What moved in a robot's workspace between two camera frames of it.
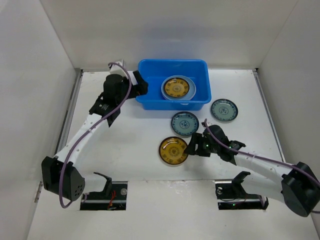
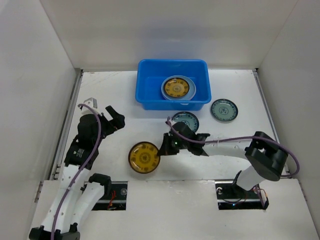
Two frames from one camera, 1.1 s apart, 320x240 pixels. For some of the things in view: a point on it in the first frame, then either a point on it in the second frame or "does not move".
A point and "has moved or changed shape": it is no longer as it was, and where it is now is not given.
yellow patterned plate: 176,87 does not move
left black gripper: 141,88 → 116,123
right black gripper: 196,146 → 167,144
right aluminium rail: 257,76 does not move
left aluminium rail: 63,132 does not move
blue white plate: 185,123 does not move
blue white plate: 224,110 does not move
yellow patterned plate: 171,150 has moved or changed shape
